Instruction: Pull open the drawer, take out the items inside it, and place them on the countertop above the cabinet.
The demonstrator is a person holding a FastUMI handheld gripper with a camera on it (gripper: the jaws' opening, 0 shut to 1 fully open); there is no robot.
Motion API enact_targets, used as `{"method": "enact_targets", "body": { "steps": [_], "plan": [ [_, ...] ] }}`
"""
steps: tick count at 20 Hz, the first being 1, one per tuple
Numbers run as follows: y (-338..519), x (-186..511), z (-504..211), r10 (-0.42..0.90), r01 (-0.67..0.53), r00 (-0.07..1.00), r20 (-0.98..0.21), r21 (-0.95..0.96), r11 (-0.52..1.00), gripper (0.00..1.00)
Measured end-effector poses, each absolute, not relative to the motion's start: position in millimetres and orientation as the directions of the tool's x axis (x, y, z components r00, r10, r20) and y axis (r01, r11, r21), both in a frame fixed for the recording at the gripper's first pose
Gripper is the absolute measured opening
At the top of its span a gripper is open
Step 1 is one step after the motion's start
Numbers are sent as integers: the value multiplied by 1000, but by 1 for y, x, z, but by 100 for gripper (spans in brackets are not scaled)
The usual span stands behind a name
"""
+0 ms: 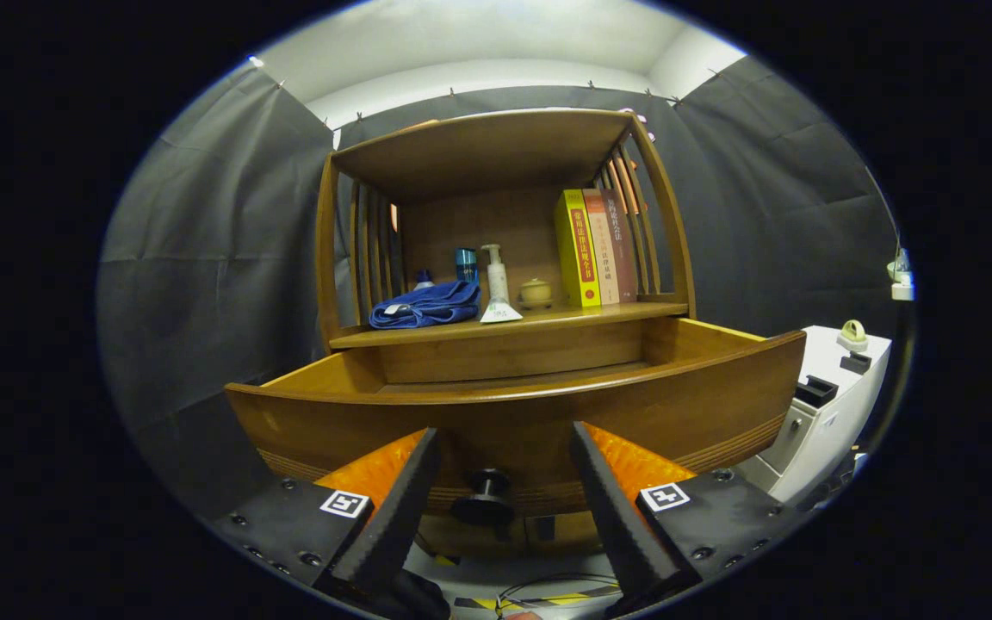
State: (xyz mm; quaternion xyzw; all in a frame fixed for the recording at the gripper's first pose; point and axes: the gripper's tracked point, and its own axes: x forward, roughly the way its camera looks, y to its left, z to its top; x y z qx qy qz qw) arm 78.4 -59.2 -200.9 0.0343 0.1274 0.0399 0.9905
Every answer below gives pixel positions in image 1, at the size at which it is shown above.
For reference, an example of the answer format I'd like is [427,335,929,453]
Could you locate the white pump bottle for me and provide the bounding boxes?
[481,244,510,302]

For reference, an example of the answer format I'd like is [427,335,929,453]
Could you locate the wooden drawer with black knob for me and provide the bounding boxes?
[225,317,807,539]

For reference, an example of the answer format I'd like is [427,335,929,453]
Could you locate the white and green tube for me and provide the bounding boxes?
[479,294,524,325]

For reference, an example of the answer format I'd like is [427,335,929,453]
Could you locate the black floor cable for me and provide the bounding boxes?
[496,571,622,605]

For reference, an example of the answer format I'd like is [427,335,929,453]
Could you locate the wooden countertop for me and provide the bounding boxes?
[328,300,691,350]

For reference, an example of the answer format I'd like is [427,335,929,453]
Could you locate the wooden cabinet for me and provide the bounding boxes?
[315,108,697,556]

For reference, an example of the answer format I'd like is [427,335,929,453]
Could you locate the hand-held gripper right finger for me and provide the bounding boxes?
[569,420,807,617]

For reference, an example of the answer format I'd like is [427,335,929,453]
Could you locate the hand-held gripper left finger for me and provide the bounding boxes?
[208,426,443,604]

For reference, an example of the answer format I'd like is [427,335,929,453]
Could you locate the dark red book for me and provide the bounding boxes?
[604,187,639,303]

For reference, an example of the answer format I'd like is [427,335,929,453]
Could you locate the orange and white book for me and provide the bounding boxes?
[582,189,621,306]

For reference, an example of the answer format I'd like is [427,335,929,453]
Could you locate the yellow book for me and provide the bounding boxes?
[554,189,602,309]

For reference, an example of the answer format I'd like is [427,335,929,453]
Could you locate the small white device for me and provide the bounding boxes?
[886,248,915,302]

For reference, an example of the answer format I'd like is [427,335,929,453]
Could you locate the yellow black floor tape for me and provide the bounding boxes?
[453,590,626,612]

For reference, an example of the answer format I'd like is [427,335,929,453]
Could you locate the white side cabinet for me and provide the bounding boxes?
[737,325,893,505]

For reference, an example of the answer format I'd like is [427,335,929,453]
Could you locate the black tray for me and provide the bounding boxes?
[796,375,840,408]

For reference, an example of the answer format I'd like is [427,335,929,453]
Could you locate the blue folded towel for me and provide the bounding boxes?
[368,280,482,330]

